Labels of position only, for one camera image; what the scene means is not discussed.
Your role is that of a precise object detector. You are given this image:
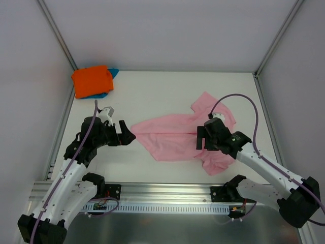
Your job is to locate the pink t-shirt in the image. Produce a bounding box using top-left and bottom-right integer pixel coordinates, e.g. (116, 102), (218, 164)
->
(131, 92), (235, 175)

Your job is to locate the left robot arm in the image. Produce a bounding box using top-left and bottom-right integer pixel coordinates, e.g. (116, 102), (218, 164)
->
(18, 116), (136, 243)

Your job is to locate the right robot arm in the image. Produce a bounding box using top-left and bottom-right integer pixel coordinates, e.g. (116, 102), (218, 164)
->
(196, 117), (321, 228)

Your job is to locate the folded orange t-shirt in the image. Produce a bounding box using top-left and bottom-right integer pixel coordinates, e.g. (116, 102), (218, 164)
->
(71, 65), (114, 99)

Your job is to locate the folded blue t-shirt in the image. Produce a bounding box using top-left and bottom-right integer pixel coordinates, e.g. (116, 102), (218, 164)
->
(85, 68), (119, 99)

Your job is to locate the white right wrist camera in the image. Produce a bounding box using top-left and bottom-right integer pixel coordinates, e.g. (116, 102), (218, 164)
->
(208, 113), (225, 123)

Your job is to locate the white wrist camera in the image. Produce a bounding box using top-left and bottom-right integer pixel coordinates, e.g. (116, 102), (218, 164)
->
(98, 106), (114, 126)
(208, 113), (225, 123)

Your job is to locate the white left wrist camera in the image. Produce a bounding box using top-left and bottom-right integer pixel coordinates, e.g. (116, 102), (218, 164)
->
(98, 106), (114, 126)

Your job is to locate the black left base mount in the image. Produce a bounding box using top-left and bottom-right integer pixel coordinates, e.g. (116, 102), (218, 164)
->
(94, 184), (122, 200)

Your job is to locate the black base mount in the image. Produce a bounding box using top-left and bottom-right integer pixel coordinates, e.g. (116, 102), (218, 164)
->
(94, 184), (122, 200)
(210, 185), (244, 203)

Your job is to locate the aluminium mounting rail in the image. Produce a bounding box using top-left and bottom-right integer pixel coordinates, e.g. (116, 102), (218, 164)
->
(28, 180), (254, 204)

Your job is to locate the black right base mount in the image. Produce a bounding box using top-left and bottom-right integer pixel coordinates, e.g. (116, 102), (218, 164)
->
(210, 185), (244, 203)

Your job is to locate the white slotted cable duct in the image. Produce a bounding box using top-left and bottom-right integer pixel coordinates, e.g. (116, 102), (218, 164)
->
(80, 203), (230, 215)

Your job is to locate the left aluminium frame post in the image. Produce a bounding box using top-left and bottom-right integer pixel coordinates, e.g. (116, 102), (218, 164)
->
(36, 0), (78, 71)

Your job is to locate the aluminium frame post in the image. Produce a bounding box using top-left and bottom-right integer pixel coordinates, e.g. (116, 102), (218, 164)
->
(36, 0), (78, 71)
(254, 0), (305, 77)

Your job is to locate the right aluminium frame post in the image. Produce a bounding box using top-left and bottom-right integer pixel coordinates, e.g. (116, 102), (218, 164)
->
(254, 0), (305, 77)

